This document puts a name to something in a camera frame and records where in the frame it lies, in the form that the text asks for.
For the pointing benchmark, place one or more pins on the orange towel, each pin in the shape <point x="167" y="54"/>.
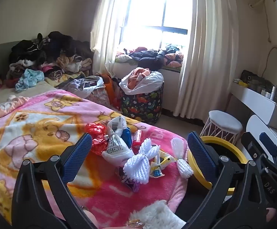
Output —
<point x="138" y="74"/>

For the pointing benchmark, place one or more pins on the white fluffy sleeve cuff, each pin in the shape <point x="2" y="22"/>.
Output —
<point x="157" y="214"/>

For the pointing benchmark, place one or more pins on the blue wrapper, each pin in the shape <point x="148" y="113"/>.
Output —
<point x="127" y="137"/>

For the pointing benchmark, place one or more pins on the white bottle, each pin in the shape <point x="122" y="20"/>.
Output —
<point x="273" y="92"/>

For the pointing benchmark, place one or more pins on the yellow box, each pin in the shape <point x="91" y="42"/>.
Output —
<point x="240" y="83"/>

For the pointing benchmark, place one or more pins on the wide cream curtain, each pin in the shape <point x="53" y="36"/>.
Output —
<point x="207" y="52"/>

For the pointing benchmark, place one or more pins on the heap of windowsill clothes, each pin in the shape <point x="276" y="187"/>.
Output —
<point x="148" y="56"/>

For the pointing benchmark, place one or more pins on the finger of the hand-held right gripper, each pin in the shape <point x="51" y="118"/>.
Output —
<point x="268" y="143"/>
<point x="248" y="140"/>

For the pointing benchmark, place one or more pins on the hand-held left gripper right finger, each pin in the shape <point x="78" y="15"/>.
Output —
<point x="200" y="157"/>

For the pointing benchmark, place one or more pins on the pile of clothes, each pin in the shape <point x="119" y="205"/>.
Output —
<point x="55" y="45"/>

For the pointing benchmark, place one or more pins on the yellow snack wrapper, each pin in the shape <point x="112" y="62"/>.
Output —
<point x="163" y="161"/>

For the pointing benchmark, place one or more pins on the person's right hand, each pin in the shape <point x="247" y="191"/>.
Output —
<point x="271" y="214"/>

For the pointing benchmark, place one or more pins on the white printed plastic bag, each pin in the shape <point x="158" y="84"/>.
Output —
<point x="115" y="145"/>

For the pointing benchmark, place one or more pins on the purple wrapper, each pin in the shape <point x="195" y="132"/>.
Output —
<point x="131" y="184"/>

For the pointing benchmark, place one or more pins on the pink printed blanket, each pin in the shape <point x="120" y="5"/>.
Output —
<point x="45" y="128"/>

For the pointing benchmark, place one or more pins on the window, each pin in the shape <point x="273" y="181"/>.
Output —
<point x="152" y="9"/>

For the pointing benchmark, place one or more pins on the dark handbag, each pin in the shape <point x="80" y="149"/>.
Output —
<point x="255" y="81"/>

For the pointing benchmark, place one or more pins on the pink floral bag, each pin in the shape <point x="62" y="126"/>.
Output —
<point x="99" y="95"/>

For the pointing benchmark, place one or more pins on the orange bag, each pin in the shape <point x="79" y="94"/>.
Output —
<point x="109" y="88"/>

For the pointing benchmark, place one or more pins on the white stool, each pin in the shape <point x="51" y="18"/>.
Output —
<point x="224" y="120"/>

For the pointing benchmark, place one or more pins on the yellow rimmed black trash bin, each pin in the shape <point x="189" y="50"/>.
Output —
<point x="239" y="150"/>

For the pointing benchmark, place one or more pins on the dinosaur print hamper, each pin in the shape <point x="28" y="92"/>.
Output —
<point x="140" y="105"/>

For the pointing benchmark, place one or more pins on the red snack wrapper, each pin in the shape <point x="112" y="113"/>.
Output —
<point x="96" y="136"/>

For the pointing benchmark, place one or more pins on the person's left hand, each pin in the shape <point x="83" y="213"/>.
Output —
<point x="94" y="223"/>

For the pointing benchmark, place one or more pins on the grey white garment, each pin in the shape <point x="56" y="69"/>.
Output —
<point x="81" y="85"/>

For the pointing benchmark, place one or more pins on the white foam net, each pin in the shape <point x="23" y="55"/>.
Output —
<point x="184" y="168"/>
<point x="138" y="167"/>

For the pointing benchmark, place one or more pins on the light blue garment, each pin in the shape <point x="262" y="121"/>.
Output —
<point x="30" y="77"/>

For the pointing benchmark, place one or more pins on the narrow cream curtain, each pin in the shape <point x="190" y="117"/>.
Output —
<point x="107" y="28"/>

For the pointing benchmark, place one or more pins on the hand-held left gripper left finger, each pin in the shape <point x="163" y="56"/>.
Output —
<point x="80" y="152"/>

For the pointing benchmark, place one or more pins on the white vanity desk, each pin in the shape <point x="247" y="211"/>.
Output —
<point x="252" y="97"/>

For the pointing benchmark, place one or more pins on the red tube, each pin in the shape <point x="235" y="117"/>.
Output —
<point x="136" y="139"/>

